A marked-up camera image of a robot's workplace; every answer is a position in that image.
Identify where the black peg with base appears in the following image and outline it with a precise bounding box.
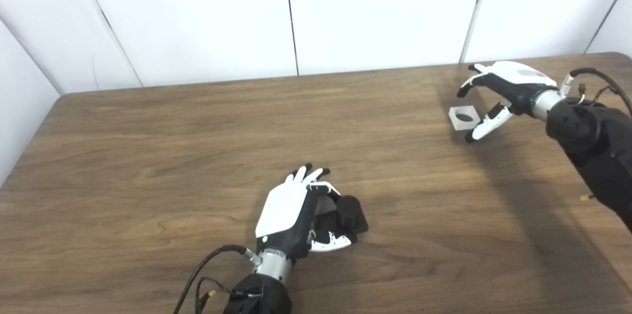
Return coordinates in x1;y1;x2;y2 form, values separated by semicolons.
314;195;369;245

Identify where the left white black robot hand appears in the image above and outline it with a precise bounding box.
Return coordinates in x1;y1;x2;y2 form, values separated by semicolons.
255;163;354;261

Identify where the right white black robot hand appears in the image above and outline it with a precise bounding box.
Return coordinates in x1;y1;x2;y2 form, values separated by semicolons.
457;61;559;144

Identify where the thick black left wrist cable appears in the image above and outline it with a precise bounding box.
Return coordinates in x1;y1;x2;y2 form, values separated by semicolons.
173;245;261;314

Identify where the white square piece with hole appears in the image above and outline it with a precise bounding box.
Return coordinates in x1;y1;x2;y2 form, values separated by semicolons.
448;105;482;131

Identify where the thin right wire yellow connector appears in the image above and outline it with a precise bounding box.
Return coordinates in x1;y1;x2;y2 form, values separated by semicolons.
575;83;619;106

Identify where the thin wire yellow connector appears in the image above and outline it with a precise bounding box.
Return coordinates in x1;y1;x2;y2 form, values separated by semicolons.
575;83;619;106
195;276;234;314

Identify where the thin left wire yellow connector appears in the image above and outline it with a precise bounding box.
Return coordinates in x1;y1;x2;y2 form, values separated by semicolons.
195;276;234;314

